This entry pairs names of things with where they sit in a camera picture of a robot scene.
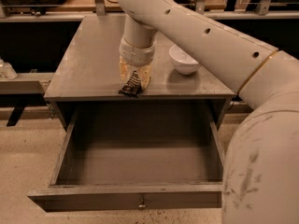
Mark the grey open top drawer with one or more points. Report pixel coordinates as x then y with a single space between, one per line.
111 159

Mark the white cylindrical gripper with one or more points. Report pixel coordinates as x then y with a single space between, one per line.
136 54

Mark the metal drawer knob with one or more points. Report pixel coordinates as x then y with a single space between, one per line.
142 205

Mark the white ceramic bowl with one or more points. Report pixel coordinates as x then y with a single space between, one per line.
183 62

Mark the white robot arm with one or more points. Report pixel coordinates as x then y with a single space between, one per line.
261 167

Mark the grey wooden cabinet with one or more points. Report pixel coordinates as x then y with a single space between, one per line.
89 71

